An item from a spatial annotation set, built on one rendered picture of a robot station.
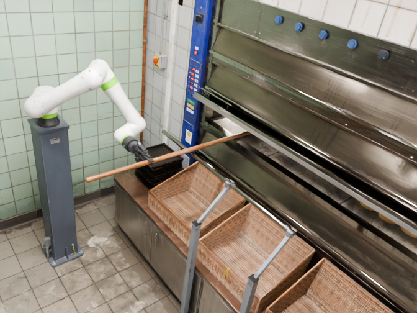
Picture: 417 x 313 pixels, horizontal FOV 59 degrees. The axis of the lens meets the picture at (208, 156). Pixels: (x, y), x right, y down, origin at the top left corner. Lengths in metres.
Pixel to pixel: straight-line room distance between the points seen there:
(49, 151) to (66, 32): 0.93
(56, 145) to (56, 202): 0.48
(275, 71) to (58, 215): 1.89
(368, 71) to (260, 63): 0.67
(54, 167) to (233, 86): 1.35
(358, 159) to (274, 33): 0.86
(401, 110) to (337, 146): 0.38
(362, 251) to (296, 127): 0.78
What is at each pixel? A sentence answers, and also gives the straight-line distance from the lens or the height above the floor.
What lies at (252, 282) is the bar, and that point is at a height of 0.94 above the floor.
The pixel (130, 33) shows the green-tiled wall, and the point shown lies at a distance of 3.33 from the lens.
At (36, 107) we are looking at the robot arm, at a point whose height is 1.42.
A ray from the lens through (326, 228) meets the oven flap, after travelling 2.34.
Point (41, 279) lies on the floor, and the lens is 3.25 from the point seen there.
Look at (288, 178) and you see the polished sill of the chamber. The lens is 2.38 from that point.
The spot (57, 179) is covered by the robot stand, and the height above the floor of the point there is 0.79.
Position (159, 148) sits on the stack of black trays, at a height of 0.83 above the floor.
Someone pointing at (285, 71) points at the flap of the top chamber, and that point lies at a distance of 2.24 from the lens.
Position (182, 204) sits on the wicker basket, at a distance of 2.91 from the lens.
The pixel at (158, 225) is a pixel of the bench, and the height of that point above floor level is 0.58.
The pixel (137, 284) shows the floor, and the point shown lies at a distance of 3.13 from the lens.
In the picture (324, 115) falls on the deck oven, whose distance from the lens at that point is 2.12.
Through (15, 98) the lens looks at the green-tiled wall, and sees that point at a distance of 3.15.
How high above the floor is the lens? 2.42
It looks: 31 degrees down
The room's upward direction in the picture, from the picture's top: 8 degrees clockwise
